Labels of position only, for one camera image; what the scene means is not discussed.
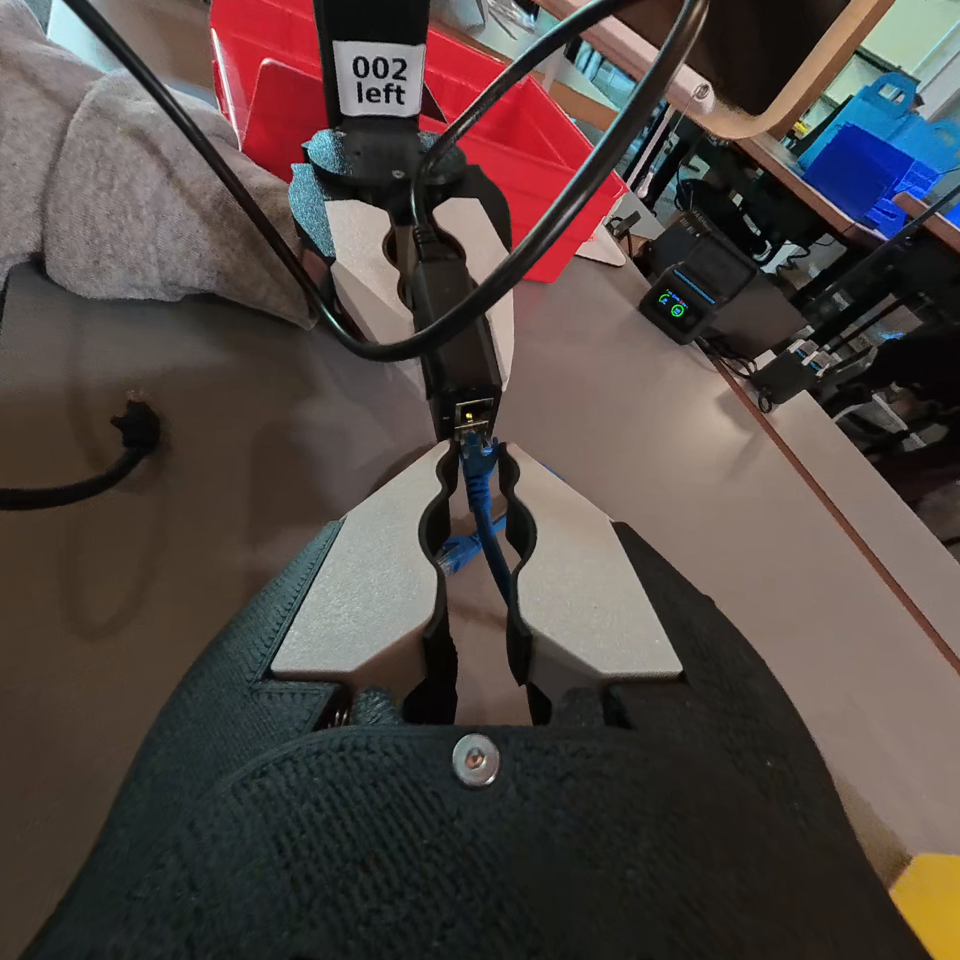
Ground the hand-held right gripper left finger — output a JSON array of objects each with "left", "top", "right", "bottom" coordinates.
[{"left": 268, "top": 441, "right": 460, "bottom": 723}]

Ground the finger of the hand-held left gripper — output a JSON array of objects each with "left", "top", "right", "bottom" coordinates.
[
  {"left": 326, "top": 196, "right": 421, "bottom": 351},
  {"left": 431, "top": 195, "right": 516, "bottom": 393}
]

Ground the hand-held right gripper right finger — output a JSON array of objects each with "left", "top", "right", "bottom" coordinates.
[{"left": 499, "top": 441, "right": 685, "bottom": 726}]

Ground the black ethernet adapter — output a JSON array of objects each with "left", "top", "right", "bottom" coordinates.
[{"left": 411, "top": 255, "right": 505, "bottom": 445}]

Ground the black adapter cable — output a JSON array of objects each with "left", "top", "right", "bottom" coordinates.
[{"left": 60, "top": 0, "right": 711, "bottom": 363}]

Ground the blue ethernet cable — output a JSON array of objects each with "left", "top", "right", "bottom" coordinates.
[{"left": 437, "top": 429, "right": 520, "bottom": 605}]

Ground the red plastic bin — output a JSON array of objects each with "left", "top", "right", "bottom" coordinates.
[{"left": 208, "top": 0, "right": 630, "bottom": 285}]

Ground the black power station with display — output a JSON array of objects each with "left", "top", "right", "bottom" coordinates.
[{"left": 639, "top": 217, "right": 810, "bottom": 360}]

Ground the grey fleece cloth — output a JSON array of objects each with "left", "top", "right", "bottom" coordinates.
[{"left": 0, "top": 0, "right": 321, "bottom": 332}]

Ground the small black charger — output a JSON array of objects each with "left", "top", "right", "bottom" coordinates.
[{"left": 752, "top": 339, "right": 837, "bottom": 412}]

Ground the wooden table with black legs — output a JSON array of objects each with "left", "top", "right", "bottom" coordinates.
[
  {"left": 892, "top": 189, "right": 960, "bottom": 255},
  {"left": 731, "top": 133, "right": 901, "bottom": 252}
]

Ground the dark monitor with beige rim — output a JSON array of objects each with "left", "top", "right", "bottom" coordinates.
[{"left": 611, "top": 0, "right": 897, "bottom": 141}]

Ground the yellow plastic bin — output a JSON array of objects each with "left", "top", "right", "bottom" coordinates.
[{"left": 888, "top": 851, "right": 960, "bottom": 960}]

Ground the black cable with plug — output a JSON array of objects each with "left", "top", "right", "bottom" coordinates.
[{"left": 0, "top": 399, "right": 163, "bottom": 513}]

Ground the blue tote with handle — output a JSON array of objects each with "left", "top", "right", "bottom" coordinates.
[{"left": 797, "top": 71, "right": 960, "bottom": 177}]

